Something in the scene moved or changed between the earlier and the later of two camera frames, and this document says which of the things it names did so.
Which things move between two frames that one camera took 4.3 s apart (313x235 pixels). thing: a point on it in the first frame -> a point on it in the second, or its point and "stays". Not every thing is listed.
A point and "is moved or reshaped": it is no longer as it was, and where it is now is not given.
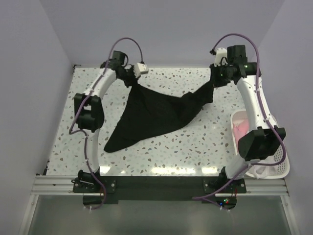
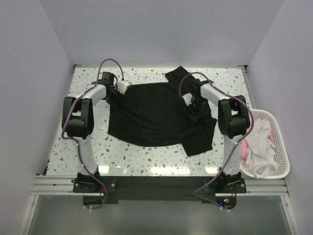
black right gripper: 213,70 -> 200,115
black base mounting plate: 100,190 stays
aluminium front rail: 63,185 stays
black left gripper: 134,80 -> 117,103
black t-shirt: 145,110 is moved or reshaped
